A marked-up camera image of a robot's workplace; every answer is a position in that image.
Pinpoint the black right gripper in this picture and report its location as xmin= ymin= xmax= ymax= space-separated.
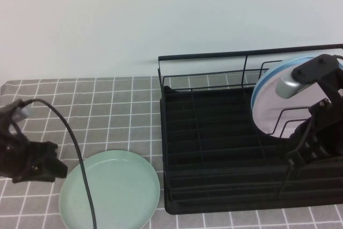
xmin=285 ymin=70 xmax=343 ymax=165

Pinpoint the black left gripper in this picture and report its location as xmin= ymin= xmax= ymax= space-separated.
xmin=0 ymin=128 xmax=69 ymax=184

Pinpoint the pale green round plate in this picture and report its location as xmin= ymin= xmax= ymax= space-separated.
xmin=58 ymin=150 xmax=161 ymax=227

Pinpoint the pink round plate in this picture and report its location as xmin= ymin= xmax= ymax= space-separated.
xmin=252 ymin=67 xmax=313 ymax=140

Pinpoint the light blue round plate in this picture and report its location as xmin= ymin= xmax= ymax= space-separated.
xmin=251 ymin=54 xmax=343 ymax=112

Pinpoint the grey white-grid tablecloth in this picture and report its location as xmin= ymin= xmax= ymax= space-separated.
xmin=0 ymin=77 xmax=343 ymax=229

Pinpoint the black cable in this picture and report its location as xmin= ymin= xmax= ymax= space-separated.
xmin=23 ymin=98 xmax=98 ymax=229

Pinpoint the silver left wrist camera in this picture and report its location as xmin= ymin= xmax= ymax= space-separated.
xmin=14 ymin=102 xmax=33 ymax=123

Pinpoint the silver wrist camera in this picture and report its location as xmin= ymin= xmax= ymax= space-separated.
xmin=274 ymin=77 xmax=308 ymax=100
xmin=14 ymin=102 xmax=33 ymax=123

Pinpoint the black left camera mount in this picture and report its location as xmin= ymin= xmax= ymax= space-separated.
xmin=0 ymin=100 xmax=25 ymax=135

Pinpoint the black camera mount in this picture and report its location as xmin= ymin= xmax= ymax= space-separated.
xmin=0 ymin=100 xmax=25 ymax=135
xmin=291 ymin=54 xmax=342 ymax=85

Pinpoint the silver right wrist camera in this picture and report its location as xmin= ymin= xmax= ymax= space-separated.
xmin=274 ymin=77 xmax=308 ymax=100

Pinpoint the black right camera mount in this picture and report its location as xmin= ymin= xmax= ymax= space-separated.
xmin=291 ymin=54 xmax=342 ymax=85

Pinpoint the black wire dish rack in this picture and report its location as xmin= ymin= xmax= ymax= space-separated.
xmin=158 ymin=43 xmax=343 ymax=199
xmin=160 ymin=85 xmax=343 ymax=215

